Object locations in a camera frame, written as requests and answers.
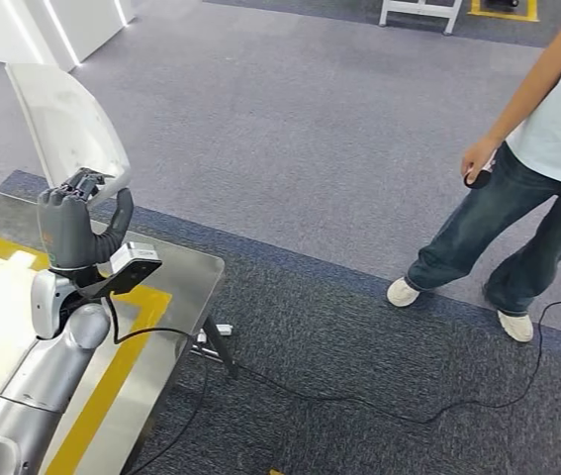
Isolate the long black floor cable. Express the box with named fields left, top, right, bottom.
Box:
left=232, top=255, right=561, bottom=428

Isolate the yellow workbench tape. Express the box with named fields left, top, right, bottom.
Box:
left=0, top=226, right=174, bottom=475

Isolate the steel workbench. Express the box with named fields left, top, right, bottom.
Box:
left=0, top=182, right=240, bottom=475

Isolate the white table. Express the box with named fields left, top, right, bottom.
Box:
left=379, top=0, right=463, bottom=36

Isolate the person's hand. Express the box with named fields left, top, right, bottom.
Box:
left=460, top=136, right=500, bottom=186

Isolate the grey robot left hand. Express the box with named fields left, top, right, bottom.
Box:
left=37, top=166, right=135, bottom=273

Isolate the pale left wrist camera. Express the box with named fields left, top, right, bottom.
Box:
left=72, top=240, right=164, bottom=300

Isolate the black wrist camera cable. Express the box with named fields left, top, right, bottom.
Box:
left=105, top=295, right=212, bottom=475

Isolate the white lit partition block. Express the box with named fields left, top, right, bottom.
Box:
left=0, top=0, right=136, bottom=73

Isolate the black handheld device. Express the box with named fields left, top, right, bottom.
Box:
left=463, top=163, right=494, bottom=191

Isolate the white plastic mirror cover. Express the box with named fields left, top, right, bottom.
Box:
left=5, top=63, right=131, bottom=210

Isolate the yellow floor tape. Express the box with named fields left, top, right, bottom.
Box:
left=467, top=0, right=540, bottom=24

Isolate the person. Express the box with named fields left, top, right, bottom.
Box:
left=386, top=0, right=561, bottom=344

